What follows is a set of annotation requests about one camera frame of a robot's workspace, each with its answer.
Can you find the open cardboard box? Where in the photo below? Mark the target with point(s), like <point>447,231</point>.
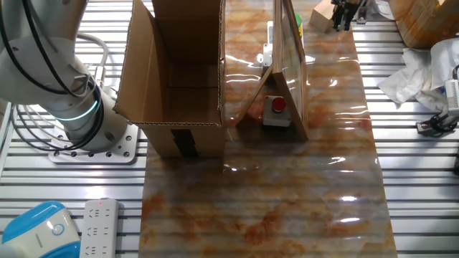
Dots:
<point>143,89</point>

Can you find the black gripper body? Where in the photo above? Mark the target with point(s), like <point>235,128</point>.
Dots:
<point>345,3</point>

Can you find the crumpled white tissue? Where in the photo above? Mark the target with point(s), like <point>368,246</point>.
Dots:
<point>412,79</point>

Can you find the aluminium camera rail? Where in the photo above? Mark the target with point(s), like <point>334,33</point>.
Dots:
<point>430,125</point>

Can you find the brown box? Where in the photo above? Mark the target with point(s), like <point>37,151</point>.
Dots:
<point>423,21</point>

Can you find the red emergency stop button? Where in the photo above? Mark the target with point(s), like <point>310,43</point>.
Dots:
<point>276,116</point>

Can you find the blue white device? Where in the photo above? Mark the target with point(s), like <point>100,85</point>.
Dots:
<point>36,233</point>

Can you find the white power strip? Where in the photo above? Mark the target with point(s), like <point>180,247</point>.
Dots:
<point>99,229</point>

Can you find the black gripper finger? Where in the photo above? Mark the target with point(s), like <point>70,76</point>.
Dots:
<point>348,19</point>
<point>337,18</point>

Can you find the yellow box green button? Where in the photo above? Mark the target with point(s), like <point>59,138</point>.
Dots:
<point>298,23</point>

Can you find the orange marble pattern mat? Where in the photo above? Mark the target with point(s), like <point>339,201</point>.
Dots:
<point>269,200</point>

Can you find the light wooden block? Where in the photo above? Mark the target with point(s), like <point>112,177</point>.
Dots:
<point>321,16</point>

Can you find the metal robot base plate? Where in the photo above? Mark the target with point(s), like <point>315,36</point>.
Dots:
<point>125,147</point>

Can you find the wooden picture frame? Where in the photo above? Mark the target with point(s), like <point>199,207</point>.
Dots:
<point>278,43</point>

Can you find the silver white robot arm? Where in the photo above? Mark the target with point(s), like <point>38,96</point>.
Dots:
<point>46,71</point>

